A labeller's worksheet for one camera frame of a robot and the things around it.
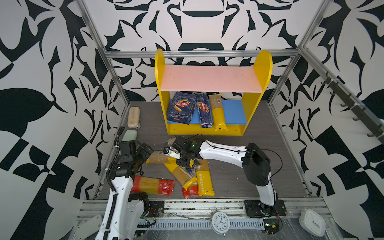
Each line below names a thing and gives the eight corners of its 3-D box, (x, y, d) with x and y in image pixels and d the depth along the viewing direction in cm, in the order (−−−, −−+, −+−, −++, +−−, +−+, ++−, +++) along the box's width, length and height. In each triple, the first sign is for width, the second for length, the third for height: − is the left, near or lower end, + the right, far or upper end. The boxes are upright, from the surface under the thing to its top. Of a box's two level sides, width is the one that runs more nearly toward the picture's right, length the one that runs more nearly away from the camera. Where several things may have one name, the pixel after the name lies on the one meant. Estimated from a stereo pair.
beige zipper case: (129, 131, 106) (127, 126, 102) (130, 112, 118) (128, 107, 113) (140, 129, 108) (138, 124, 103) (140, 110, 119) (138, 105, 115)
